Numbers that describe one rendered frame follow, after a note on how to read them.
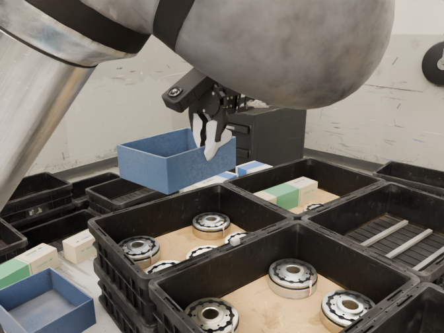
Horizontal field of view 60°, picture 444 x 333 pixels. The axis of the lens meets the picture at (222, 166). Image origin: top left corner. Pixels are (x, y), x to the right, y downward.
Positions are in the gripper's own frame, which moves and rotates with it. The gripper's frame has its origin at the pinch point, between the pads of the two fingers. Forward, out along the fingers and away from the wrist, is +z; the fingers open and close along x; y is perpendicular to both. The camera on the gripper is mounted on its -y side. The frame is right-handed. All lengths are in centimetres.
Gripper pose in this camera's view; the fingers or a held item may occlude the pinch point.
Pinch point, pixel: (203, 154)
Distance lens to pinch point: 76.2
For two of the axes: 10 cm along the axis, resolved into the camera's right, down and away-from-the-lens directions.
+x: -7.3, -3.4, 6.0
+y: 6.8, -2.4, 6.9
